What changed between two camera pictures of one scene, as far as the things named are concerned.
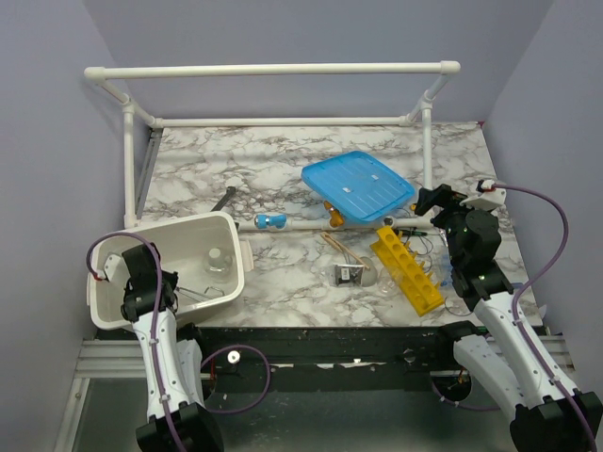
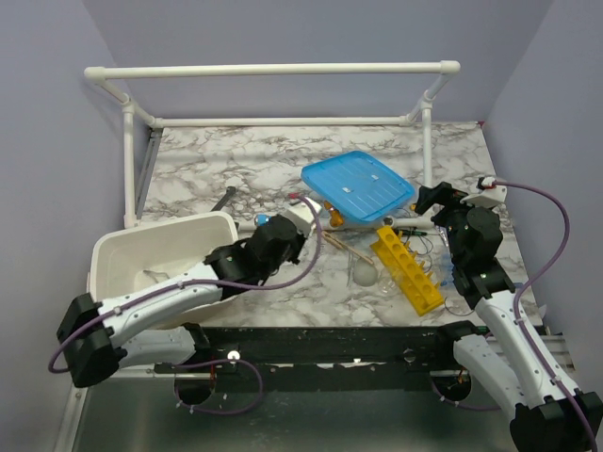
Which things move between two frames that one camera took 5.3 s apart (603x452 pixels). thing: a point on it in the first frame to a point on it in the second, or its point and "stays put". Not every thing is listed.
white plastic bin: [205, 251] stays put
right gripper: [443, 196] stays put
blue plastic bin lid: [359, 185] stays put
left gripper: [170, 276] to [301, 247]
